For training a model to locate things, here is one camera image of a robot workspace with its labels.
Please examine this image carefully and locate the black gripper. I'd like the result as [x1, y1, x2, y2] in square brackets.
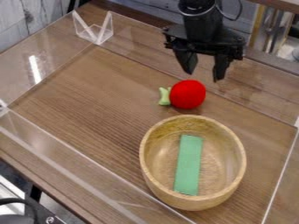
[163, 7, 246, 82]

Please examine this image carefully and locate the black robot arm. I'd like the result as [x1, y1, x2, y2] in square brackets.
[163, 0, 247, 81]

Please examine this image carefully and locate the green flat stick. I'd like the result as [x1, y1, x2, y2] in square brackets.
[172, 135, 203, 196]

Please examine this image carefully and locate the brown wooden bowl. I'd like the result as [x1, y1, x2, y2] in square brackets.
[139, 115, 247, 211]

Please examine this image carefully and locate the red plush tomato toy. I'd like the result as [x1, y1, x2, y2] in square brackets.
[158, 80, 207, 109]

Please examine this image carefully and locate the clear acrylic front panel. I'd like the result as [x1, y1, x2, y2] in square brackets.
[0, 100, 195, 224]

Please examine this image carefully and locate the black table leg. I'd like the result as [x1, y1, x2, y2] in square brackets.
[28, 184, 43, 202]

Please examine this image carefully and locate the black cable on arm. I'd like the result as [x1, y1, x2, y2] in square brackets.
[215, 0, 244, 22]

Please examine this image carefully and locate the gold metal chair frame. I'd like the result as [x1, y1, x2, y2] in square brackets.
[248, 5, 299, 55]

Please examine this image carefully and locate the clear acrylic corner bracket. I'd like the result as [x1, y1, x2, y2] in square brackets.
[71, 11, 114, 46]

